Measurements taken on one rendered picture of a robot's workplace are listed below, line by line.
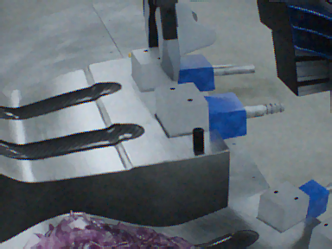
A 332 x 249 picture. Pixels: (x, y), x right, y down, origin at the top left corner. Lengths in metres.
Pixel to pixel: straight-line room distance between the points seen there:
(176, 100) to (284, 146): 1.99
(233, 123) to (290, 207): 0.18
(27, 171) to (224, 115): 0.21
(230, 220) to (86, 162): 0.15
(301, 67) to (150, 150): 0.56
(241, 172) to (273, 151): 1.83
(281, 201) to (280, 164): 1.98
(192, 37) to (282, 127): 2.04
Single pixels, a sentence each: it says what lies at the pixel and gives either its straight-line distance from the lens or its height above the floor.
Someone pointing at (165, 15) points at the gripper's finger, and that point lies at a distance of 0.94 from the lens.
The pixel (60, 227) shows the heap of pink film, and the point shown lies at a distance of 0.68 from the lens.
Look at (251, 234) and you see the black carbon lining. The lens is 0.79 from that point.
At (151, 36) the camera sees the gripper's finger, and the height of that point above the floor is 0.93.
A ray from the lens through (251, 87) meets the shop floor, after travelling 3.30.
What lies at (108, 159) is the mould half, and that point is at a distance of 0.87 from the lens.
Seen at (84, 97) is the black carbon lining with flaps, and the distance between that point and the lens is 1.02.
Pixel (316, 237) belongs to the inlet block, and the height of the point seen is 0.87.
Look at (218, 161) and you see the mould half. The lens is 0.87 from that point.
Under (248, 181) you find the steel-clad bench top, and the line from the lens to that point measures 1.00.
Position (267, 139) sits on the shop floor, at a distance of 2.92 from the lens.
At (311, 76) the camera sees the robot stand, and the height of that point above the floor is 0.76.
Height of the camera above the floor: 1.27
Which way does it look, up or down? 25 degrees down
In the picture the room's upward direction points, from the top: 3 degrees counter-clockwise
